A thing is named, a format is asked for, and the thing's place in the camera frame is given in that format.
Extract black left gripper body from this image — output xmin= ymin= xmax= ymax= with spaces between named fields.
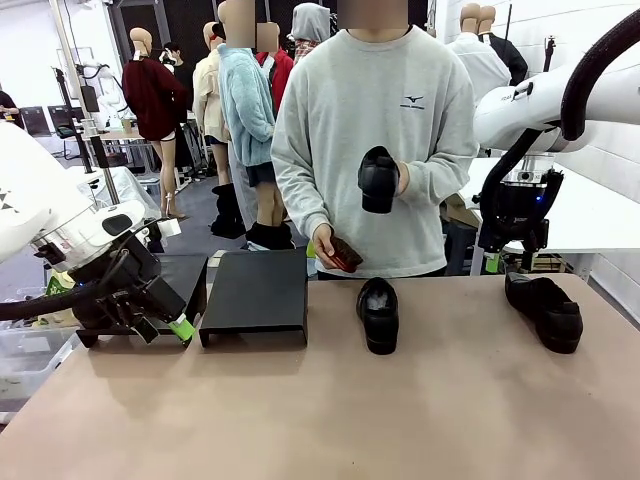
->
xmin=74 ymin=247 xmax=187 ymax=331

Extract mannequin in black jacket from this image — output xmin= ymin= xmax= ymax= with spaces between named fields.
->
xmin=478 ymin=5 xmax=529 ymax=89

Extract mannequin in cream jacket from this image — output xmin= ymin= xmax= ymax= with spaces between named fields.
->
xmin=192 ymin=22 xmax=246 ymax=240

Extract metal pole stand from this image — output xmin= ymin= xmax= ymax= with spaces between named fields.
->
xmin=74 ymin=117 xmax=121 ymax=209

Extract person's right forearm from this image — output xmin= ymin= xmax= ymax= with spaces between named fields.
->
xmin=270 ymin=144 xmax=335 ymax=239

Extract white draped cloth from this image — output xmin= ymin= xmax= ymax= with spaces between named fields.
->
xmin=69 ymin=166 xmax=161 ymax=224

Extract black metal shoe stand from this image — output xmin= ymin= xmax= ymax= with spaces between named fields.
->
xmin=74 ymin=253 xmax=209 ymax=350
xmin=198 ymin=248 xmax=310 ymax=348

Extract green yellow snack bag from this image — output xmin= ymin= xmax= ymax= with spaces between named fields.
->
xmin=45 ymin=272 xmax=76 ymax=301

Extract person in grey sweatshirt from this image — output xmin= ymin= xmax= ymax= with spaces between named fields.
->
xmin=269 ymin=24 xmax=480 ymax=279

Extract background person dark shirt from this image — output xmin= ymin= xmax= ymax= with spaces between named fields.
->
xmin=0 ymin=89 xmax=24 ymax=126

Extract person's left hand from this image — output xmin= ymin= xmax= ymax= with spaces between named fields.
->
xmin=394 ymin=160 xmax=411 ymax=201

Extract black shoe with paper stuffing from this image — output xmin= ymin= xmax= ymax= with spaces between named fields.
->
xmin=355 ymin=277 xmax=400 ymax=356

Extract black leather dress shoe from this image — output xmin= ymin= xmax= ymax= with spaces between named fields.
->
xmin=357 ymin=145 xmax=401 ymax=215

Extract background person black clothes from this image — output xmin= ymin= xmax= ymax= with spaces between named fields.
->
xmin=159 ymin=41 xmax=196 ymax=101

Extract mannequin in white shirt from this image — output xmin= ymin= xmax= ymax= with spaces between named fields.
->
xmin=446 ymin=2 xmax=512 ymax=96

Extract person's left forearm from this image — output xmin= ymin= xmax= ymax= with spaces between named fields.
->
xmin=407 ymin=149 xmax=479 ymax=204

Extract mannequin in blue fleece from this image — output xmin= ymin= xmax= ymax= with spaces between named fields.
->
xmin=218 ymin=0 xmax=296 ymax=251

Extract person's right hand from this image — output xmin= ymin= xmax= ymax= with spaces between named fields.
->
xmin=312 ymin=223 xmax=351 ymax=269

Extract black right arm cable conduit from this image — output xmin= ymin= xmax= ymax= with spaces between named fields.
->
xmin=478 ymin=7 xmax=640 ymax=241

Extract mannequin in grey hoodie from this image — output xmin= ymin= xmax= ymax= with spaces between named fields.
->
xmin=291 ymin=2 xmax=332 ymax=56

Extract black shoe with silver buckle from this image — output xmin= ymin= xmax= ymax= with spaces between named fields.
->
xmin=503 ymin=271 xmax=585 ymax=355

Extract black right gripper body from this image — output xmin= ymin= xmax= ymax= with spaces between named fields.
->
xmin=478 ymin=169 xmax=552 ymax=254

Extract clear plastic storage bin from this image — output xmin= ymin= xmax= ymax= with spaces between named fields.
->
xmin=0 ymin=324 xmax=81 ymax=416

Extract black monitor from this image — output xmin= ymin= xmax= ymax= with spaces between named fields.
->
xmin=79 ymin=84 xmax=101 ymax=114

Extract brown shoe brush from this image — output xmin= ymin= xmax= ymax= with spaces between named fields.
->
xmin=327 ymin=237 xmax=364 ymax=274

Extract mannequin in maroon sweater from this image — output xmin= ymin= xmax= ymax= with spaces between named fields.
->
xmin=121 ymin=27 xmax=194 ymax=226

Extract mannequin in red jacket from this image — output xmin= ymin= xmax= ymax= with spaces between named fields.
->
xmin=255 ymin=22 xmax=296 ymax=101

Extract black tripod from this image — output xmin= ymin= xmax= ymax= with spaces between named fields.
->
xmin=542 ymin=34 xmax=559 ymax=76

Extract white work table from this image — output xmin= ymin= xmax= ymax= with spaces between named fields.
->
xmin=464 ymin=157 xmax=640 ymax=276

